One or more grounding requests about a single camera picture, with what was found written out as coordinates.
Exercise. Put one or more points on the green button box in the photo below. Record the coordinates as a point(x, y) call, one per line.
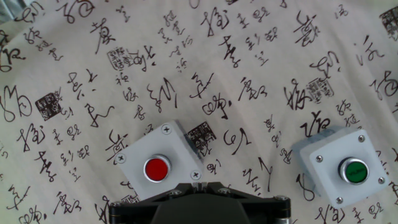
point(326, 186)

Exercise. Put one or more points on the calligraphy print tablecloth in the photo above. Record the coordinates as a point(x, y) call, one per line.
point(186, 102)

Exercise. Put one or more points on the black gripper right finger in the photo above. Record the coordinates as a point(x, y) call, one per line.
point(267, 210)

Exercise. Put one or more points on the red button box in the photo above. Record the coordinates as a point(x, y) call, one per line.
point(136, 158)

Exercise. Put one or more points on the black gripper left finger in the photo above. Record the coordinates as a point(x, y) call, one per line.
point(136, 210)

